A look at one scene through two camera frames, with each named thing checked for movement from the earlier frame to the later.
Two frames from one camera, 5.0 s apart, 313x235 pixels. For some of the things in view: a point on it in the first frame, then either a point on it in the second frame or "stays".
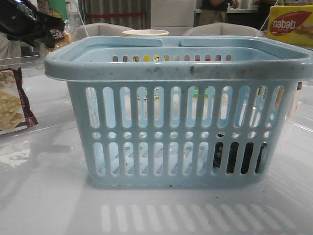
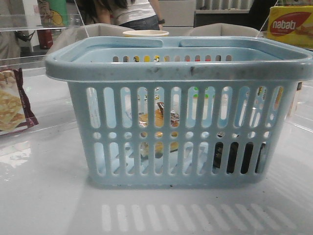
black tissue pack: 233,155 stays
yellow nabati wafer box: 293,23 stays
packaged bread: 60,38 -> 159,122
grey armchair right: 222,29 stays
